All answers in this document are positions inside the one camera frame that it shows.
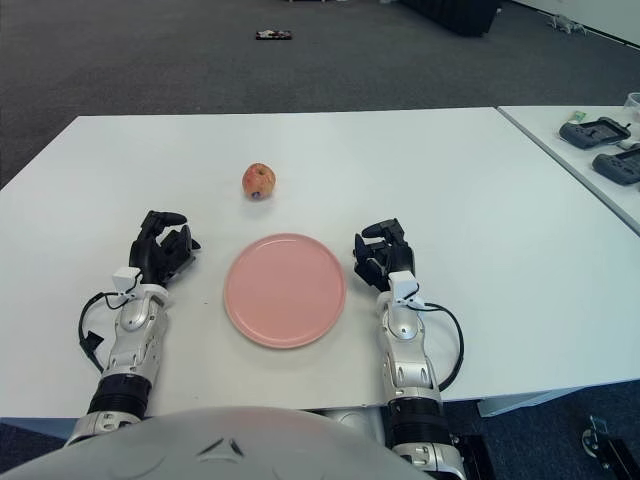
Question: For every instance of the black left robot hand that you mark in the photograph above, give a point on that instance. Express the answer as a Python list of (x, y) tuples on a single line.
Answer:
[(150, 250)]

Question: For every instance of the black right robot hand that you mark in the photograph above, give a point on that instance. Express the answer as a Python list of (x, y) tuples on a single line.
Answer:
[(400, 255)]

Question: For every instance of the red yellow apple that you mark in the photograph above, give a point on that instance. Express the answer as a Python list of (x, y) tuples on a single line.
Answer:
[(259, 181)]

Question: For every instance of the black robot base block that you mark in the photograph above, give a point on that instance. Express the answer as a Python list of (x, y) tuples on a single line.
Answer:
[(475, 457)]

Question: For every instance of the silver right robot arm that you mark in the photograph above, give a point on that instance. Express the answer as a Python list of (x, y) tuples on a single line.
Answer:
[(407, 355)]

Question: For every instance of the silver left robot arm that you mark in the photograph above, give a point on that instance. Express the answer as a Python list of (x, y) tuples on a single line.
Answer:
[(135, 325)]

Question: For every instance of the pink round plate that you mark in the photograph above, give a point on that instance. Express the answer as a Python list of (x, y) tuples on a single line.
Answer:
[(285, 290)]

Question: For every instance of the grey robot torso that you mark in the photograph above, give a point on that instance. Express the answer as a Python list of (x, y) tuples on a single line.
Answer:
[(200, 445)]

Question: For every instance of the grey handheld controller with screen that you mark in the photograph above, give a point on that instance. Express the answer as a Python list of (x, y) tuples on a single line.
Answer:
[(582, 135)]

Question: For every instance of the small green white packet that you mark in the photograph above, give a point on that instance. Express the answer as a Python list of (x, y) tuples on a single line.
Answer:
[(578, 117)]

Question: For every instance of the black box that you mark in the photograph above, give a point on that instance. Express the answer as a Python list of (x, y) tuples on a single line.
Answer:
[(450, 15)]

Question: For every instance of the small dark flat floor object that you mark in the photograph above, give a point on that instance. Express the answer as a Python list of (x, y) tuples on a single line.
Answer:
[(275, 35)]

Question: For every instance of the black stand with caster wheel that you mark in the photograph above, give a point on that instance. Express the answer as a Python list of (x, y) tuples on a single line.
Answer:
[(595, 437)]

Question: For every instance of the clear plastic cup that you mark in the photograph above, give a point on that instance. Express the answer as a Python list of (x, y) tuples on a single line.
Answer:
[(634, 102)]

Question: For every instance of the small grey quadruped toy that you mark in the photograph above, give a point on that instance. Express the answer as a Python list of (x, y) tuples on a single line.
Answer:
[(562, 22)]

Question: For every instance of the white table frame rail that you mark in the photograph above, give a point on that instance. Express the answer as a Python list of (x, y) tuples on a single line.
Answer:
[(550, 400)]

